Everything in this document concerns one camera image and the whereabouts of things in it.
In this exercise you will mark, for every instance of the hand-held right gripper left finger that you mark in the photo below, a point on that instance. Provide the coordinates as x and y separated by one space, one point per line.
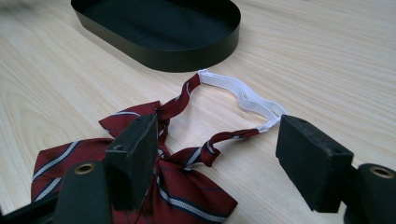
130 158

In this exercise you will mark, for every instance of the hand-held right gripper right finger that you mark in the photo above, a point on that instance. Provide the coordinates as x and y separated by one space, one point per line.
314 165

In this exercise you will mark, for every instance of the red striped bow tie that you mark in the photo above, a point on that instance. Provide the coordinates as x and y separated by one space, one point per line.
186 189

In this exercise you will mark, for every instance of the black oval tray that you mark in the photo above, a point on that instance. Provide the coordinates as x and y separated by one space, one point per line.
162 29

